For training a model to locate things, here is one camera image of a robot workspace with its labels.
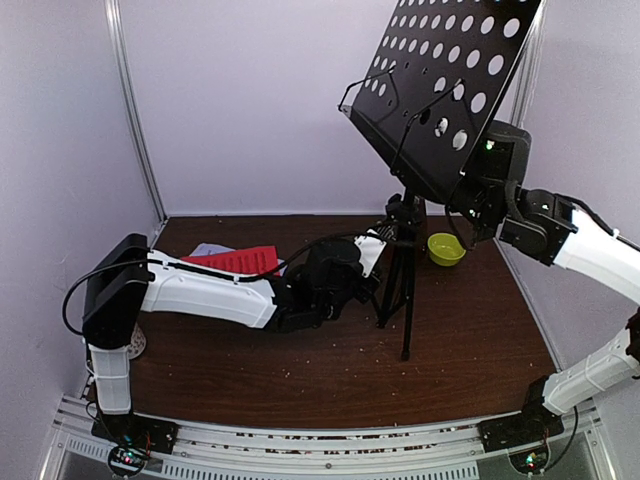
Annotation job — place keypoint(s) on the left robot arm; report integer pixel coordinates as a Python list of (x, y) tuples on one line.
[(133, 279)]

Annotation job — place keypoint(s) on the yellow-green bowl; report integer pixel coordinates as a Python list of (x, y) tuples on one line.
[(444, 249)]

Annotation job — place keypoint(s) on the red sheet music page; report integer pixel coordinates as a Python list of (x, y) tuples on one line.
[(235, 262)]

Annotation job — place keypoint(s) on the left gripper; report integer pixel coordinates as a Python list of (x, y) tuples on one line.
[(368, 295)]

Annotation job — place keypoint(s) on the patterned white mug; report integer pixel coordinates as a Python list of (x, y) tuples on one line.
[(138, 343)]

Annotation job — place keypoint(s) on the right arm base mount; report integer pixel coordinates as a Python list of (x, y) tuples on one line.
[(524, 436)]

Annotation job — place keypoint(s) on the aluminium front frame rail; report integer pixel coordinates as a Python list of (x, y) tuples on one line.
[(445, 450)]

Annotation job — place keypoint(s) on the white sheet music page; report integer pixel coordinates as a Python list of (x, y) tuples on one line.
[(210, 249)]

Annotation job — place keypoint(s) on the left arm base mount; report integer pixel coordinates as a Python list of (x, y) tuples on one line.
[(134, 439)]

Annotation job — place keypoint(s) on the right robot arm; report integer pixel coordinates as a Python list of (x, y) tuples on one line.
[(555, 230)]

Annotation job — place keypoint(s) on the black music stand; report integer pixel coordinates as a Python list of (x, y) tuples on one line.
[(436, 81)]

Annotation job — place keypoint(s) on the left aluminium corner post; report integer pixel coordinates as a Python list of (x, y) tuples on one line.
[(118, 41)]

